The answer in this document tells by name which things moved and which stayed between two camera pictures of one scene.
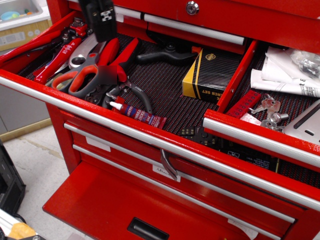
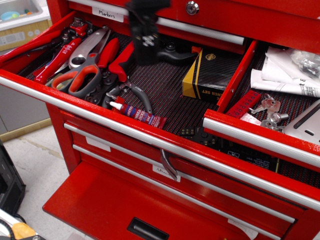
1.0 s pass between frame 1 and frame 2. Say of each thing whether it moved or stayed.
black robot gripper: moved
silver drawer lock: stayed
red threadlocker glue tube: stayed
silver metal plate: stayed
